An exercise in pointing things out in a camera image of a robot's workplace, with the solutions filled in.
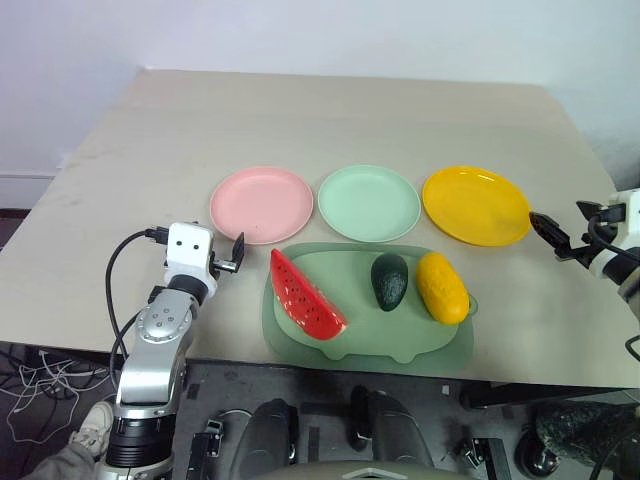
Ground red watermelon slice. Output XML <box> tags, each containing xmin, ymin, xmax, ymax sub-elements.
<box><xmin>269</xmin><ymin>248</ymin><xmax>349</xmax><ymax>342</ymax></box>

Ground white floor cable tangle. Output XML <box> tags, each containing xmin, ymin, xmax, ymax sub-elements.
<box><xmin>6</xmin><ymin>349</ymin><xmax>112</xmax><ymax>444</ymax></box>

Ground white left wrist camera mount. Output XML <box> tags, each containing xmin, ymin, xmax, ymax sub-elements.
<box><xmin>162</xmin><ymin>221</ymin><xmax>219</xmax><ymax>299</ymax></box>

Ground black metal bracket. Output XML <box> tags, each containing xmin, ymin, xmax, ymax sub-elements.
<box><xmin>188</xmin><ymin>418</ymin><xmax>225</xmax><ymax>480</ymax></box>
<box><xmin>458</xmin><ymin>436</ymin><xmax>514</xmax><ymax>480</ymax></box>

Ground grey robot torso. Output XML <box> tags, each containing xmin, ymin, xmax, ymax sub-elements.
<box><xmin>282</xmin><ymin>459</ymin><xmax>469</xmax><ymax>480</ymax></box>

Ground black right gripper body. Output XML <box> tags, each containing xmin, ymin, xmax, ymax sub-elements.
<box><xmin>553</xmin><ymin>230</ymin><xmax>599</xmax><ymax>269</ymax></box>

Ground yellow plate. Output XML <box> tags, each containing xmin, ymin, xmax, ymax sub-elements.
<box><xmin>421</xmin><ymin>165</ymin><xmax>532</xmax><ymax>248</ymax></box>

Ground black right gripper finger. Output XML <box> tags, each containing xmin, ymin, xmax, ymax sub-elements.
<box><xmin>528</xmin><ymin>210</ymin><xmax>572</xmax><ymax>248</ymax></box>
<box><xmin>575</xmin><ymin>199</ymin><xmax>613</xmax><ymax>224</ymax></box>

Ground pink plate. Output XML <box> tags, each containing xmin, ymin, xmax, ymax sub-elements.
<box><xmin>209</xmin><ymin>166</ymin><xmax>315</xmax><ymax>246</ymax></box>

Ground black floor cables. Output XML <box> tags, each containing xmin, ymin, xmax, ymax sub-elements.
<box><xmin>0</xmin><ymin>343</ymin><xmax>120</xmax><ymax>402</ymax></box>

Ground white sneaker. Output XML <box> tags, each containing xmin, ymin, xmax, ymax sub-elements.
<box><xmin>68</xmin><ymin>399</ymin><xmax>116</xmax><ymax>459</ymax></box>

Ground dark green avocado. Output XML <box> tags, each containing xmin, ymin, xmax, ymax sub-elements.
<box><xmin>370</xmin><ymin>253</ymin><xmax>409</xmax><ymax>312</ymax></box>

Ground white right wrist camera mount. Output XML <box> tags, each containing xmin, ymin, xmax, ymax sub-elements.
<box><xmin>587</xmin><ymin>188</ymin><xmax>640</xmax><ymax>279</ymax></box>

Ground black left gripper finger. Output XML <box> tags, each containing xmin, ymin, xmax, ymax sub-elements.
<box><xmin>230</xmin><ymin>231</ymin><xmax>247</xmax><ymax>274</ymax></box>

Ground light green tray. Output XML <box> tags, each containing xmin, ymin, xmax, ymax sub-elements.
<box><xmin>273</xmin><ymin>249</ymin><xmax>482</xmax><ymax>362</ymax></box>

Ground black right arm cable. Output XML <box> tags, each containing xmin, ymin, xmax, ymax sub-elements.
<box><xmin>585</xmin><ymin>214</ymin><xmax>640</xmax><ymax>362</ymax></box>

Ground light green plate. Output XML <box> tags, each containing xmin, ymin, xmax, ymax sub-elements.
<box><xmin>317</xmin><ymin>164</ymin><xmax>422</xmax><ymax>243</ymax></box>

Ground grey trouser leg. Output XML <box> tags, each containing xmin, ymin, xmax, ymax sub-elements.
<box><xmin>28</xmin><ymin>441</ymin><xmax>101</xmax><ymax>480</ymax></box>

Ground black table frame bar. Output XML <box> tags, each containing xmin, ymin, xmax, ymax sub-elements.
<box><xmin>462</xmin><ymin>380</ymin><xmax>640</xmax><ymax>410</ymax></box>

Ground dark green translucent mat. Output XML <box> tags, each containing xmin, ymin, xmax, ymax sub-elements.
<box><xmin>261</xmin><ymin>241</ymin><xmax>477</xmax><ymax>372</ymax></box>

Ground dark speckled rounded shape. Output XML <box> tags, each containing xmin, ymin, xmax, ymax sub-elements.
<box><xmin>534</xmin><ymin>399</ymin><xmax>640</xmax><ymax>457</ymax></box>

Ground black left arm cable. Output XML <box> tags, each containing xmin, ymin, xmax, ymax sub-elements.
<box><xmin>104</xmin><ymin>226</ymin><xmax>171</xmax><ymax>401</ymax></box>

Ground yellow corn cob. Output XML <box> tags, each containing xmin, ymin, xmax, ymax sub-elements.
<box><xmin>415</xmin><ymin>252</ymin><xmax>471</xmax><ymax>326</ymax></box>

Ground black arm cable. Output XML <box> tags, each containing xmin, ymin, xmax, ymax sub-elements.
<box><xmin>104</xmin><ymin>226</ymin><xmax>171</xmax><ymax>401</ymax></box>
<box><xmin>585</xmin><ymin>214</ymin><xmax>640</xmax><ymax>362</ymax></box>

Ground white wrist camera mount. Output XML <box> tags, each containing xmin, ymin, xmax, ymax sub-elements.
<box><xmin>587</xmin><ymin>188</ymin><xmax>640</xmax><ymax>279</ymax></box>
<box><xmin>162</xmin><ymin>221</ymin><xmax>219</xmax><ymax>299</ymax></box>

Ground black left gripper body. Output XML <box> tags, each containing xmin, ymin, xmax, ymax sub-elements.
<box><xmin>208</xmin><ymin>252</ymin><xmax>238</xmax><ymax>276</ymax></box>

